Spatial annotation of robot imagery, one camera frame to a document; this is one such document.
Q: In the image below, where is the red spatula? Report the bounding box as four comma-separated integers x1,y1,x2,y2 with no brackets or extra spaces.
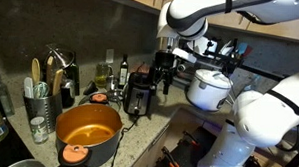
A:
243,46,254,60

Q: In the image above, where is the olive oil bottle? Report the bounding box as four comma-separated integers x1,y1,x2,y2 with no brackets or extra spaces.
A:
117,52,130,91

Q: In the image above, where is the orange black clamp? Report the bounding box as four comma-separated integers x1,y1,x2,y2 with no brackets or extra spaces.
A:
160,146,181,167
181,129,201,147

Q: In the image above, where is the short wooden spatula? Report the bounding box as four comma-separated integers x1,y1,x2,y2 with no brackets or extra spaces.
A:
52,68,64,96

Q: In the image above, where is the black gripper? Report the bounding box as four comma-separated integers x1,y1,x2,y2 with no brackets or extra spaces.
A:
148,48,179,96

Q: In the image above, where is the steel utensil holder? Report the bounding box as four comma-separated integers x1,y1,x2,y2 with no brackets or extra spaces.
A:
22,90,64,135

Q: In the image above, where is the white spatula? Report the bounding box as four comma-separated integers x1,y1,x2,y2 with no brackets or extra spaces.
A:
23,76,35,99

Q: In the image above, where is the white rice cooker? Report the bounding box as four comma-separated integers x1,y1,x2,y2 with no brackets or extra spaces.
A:
185,68,234,113

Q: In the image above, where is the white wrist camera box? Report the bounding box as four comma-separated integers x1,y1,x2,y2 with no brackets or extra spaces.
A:
171,46,199,65

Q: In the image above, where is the small tin can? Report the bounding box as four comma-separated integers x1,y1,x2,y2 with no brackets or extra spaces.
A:
29,115,50,145

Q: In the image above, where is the black wedge object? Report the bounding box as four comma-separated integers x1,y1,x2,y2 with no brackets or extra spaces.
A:
83,79,99,96

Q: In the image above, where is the white wall outlet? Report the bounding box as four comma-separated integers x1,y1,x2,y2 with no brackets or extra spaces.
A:
105,48,115,64

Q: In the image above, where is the glass lid orange knob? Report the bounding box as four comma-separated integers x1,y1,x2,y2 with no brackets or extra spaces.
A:
77,90,123,113

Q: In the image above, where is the blue spatula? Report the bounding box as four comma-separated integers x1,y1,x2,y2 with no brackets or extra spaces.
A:
236,42,249,57

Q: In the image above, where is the small metal cup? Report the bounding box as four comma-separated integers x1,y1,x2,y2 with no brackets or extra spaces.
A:
105,74,119,91

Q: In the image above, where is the base cabinet with drawers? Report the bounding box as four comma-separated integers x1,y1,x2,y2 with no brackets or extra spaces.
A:
126,106,190,167

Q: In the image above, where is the long wooden spatula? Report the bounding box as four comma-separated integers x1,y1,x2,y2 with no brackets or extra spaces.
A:
44,55,55,91

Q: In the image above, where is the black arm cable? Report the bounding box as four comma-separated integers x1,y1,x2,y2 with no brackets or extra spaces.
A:
236,10,276,26

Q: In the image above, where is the steel pan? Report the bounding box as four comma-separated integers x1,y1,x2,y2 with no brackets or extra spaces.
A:
5,158,48,167

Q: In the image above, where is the shiny metal strainer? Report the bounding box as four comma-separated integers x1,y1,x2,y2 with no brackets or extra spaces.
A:
43,43,76,72

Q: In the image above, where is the glass jar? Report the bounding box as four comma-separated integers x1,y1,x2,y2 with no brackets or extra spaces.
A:
94,62,113,89

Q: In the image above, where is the wire whisk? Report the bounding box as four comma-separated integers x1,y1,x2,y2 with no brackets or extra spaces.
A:
33,80,51,99

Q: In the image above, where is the wooden wall cabinet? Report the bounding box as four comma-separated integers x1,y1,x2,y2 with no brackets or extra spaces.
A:
80,0,299,45

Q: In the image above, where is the black stove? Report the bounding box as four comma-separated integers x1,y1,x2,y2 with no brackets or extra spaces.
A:
0,117,36,167

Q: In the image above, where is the black silver toaster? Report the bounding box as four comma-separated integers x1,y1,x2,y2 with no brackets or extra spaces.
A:
122,71,155,118

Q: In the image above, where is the grey pot orange inside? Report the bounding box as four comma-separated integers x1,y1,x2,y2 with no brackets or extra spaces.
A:
54,101,125,167

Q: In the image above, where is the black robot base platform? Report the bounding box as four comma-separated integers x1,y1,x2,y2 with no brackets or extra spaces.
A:
150,123,222,167

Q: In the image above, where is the green wine bottle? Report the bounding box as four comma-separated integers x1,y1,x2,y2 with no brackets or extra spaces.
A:
66,51,83,97

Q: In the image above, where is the wooden spoon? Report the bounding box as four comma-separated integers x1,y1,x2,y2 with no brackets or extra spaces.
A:
29,57,42,86

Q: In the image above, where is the black toaster power cable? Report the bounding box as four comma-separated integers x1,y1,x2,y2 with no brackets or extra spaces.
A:
100,113,140,167

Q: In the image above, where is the black jar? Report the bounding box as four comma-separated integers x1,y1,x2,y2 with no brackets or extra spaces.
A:
59,78,77,109

